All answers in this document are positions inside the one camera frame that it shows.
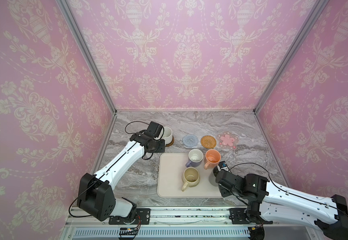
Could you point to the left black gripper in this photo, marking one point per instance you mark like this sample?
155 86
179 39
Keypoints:
162 148

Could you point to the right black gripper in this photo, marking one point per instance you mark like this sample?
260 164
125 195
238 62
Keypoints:
218 174

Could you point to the white ceramic mug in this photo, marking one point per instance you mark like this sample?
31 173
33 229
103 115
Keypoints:
167 135

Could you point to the brown wooden round coaster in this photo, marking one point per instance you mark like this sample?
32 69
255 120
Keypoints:
171 143

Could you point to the blue woven round coaster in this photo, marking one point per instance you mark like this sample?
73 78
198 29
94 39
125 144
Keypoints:
190 141

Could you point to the grey green ceramic mug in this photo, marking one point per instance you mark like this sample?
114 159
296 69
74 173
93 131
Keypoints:
213 176

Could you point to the pink flower coaster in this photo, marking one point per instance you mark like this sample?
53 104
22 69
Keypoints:
227 140

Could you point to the tan rattan round coaster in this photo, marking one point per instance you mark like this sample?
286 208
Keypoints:
208 142

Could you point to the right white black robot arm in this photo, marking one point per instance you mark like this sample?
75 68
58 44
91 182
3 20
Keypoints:
269 202

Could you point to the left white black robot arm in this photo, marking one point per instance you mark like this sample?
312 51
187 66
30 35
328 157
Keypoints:
95 195

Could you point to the beige rectangular tray mat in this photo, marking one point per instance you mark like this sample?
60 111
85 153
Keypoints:
171 168

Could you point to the lavender ceramic mug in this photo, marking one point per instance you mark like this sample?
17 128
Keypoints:
196 157

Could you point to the orange ceramic mug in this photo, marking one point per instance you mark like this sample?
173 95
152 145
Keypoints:
213 157

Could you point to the yellow ceramic mug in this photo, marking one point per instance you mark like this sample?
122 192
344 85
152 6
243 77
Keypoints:
191 178

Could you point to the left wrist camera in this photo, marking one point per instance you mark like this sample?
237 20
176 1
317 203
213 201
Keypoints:
154 130

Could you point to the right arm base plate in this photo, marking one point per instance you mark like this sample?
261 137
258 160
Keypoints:
240 216

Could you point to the aluminium front rail frame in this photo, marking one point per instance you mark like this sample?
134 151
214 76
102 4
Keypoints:
183 223

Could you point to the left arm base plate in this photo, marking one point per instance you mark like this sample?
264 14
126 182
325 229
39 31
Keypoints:
140 216

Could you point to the left aluminium corner post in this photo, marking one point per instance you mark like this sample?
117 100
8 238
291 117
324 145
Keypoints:
83 47

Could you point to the aluminium corner post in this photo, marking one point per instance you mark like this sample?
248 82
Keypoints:
83 47
301 35

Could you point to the right aluminium corner post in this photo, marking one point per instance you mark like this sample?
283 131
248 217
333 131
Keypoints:
301 35

